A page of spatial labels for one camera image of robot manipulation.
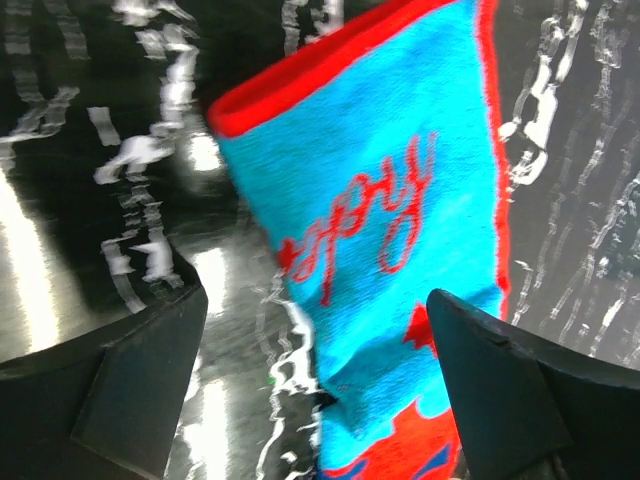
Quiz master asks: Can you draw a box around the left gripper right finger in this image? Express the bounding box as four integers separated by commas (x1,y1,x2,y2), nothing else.
427,290,639,480

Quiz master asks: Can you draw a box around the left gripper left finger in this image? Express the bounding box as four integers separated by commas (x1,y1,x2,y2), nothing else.
1,287,208,479

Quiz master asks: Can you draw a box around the red blue patterned towel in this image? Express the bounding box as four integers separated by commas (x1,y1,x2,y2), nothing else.
207,1,509,479

